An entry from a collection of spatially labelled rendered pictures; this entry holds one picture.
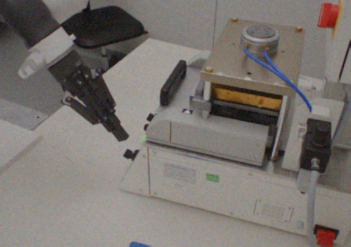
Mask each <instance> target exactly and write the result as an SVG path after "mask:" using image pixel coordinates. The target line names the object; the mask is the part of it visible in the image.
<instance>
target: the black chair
mask: <svg viewBox="0 0 351 247"><path fill-rule="evenodd" d="M61 25H62V26H61V27H62V28H63V29H64V30H65V31H66V33H67V35H69V36H71V35H74V36H75V38H76V39H75V40H74V41H73V42H74V44H76V45H77V46H78V47H80V48H82V49H97V48H99V47H101V48H102V54H101V62H102V67H103V68H101V71H102V74H104V73H106V72H107V71H109V70H110V69H111V68H112V67H113V66H114V65H116V64H117V63H118V60H117V55H116V54H112V55H111V58H110V59H109V58H108V54H107V48H106V45H111V44H114V43H118V42H123V41H126V40H129V39H132V38H138V37H139V36H141V35H146V34H148V32H147V31H145V30H144V26H143V24H142V23H141V22H139V21H138V20H137V19H135V17H133V16H132V15H130V14H129V13H127V12H126V11H125V10H124V9H122V8H120V7H119V6H113V5H112V6H104V7H102V8H99V9H92V10H91V8H90V3H89V1H88V5H87V7H86V8H85V9H83V10H82V12H81V13H76V14H74V15H73V16H71V17H70V18H68V20H65V21H64V22H63V23H61Z"/></svg>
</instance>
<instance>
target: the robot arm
mask: <svg viewBox="0 0 351 247"><path fill-rule="evenodd" d="M88 1H89V0H0V15H1V17H3V19H4V20H5V22H6V23H7V24H8V25H9V27H11V29H12V30H13V32H14V33H16V35H18V36H20V38H21V39H23V42H24V44H25V46H26V48H27V51H28V52H29V53H30V55H29V57H28V58H27V59H26V60H25V62H24V64H23V65H22V67H21V68H20V69H19V73H18V74H19V75H20V77H21V78H24V79H25V78H27V77H28V76H30V75H31V74H33V73H35V72H36V71H37V70H38V69H40V68H41V67H43V66H45V65H47V66H48V69H47V70H48V71H49V73H50V74H51V75H52V76H53V77H54V78H55V80H56V81H57V82H59V83H60V84H61V85H62V89H63V91H64V92H65V93H64V96H63V99H62V100H61V101H60V102H61V103H62V104H65V105H67V106H68V107H71V108H72V109H73V110H74V111H76V112H77V113H78V114H80V115H81V116H82V117H83V118H84V119H86V121H88V122H90V123H91V124H92V125H98V124H102V125H103V126H104V128H105V129H106V130H107V131H108V132H109V133H112V134H113V135H114V136H115V138H116V139H117V140H118V142H121V141H124V140H127V139H128V138H129V134H128V133H127V132H126V131H125V130H124V128H123V127H122V125H120V123H121V122H120V120H119V119H118V117H117V115H115V111H116V110H115V109H114V107H116V106H117V104H116V103H115V101H114V99H113V97H112V95H111V93H110V90H109V89H108V88H107V85H106V82H105V81H104V79H103V74H102V71H101V68H96V69H90V68H89V67H87V66H86V65H85V64H84V60H83V59H82V58H81V56H80V54H78V52H77V51H76V49H73V50H72V49H71V46H72V45H73V44H74V43H73V41H74V40H75V39H76V38H75V36H74V35H71V36H69V35H67V33H66V31H65V30H64V29H63V28H62V27H61V26H62V25H61V23H63V22H64V21H65V20H68V18H70V17H71V16H73V15H74V14H76V13H78V12H80V11H81V10H83V9H85V8H86V7H87V5H88ZM92 80H93V81H92ZM93 82H94V83H93ZM71 94H72V95H74V96H76V97H77V98H78V99H79V100H80V101H82V102H83V104H84V105H83V104H82V103H80V102H79V101H78V100H76V99H75V98H74V96H72V95H71Z"/></svg>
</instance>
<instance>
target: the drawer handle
mask: <svg viewBox="0 0 351 247"><path fill-rule="evenodd" d="M186 69H187V64H186V61H185V60H180V61H179V62H178V63H177V64H176V66H175V68H174V70H173V72H172V73H171V74H170V75H169V77H168V79H167V80H166V81H165V83H164V85H163V86H162V88H161V90H160V104H165V105H168V104H169V96H170V94H171V92H172V91H173V89H174V88H175V86H176V84H177V82H178V81H179V80H180V78H181V76H182V75H186Z"/></svg>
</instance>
